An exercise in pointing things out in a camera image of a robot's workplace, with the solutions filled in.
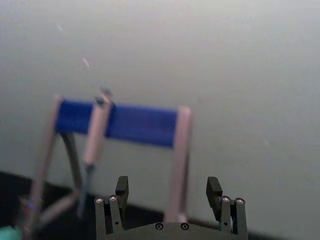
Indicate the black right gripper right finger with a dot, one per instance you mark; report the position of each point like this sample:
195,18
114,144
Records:
237,217

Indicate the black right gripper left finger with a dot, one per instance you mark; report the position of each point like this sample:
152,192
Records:
102,220

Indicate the black table cloth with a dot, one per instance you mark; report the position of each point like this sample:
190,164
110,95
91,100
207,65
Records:
62,225

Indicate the green object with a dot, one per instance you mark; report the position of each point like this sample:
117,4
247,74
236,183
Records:
8,233

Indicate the rack with steel bars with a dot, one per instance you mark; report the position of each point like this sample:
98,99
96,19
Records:
145,125

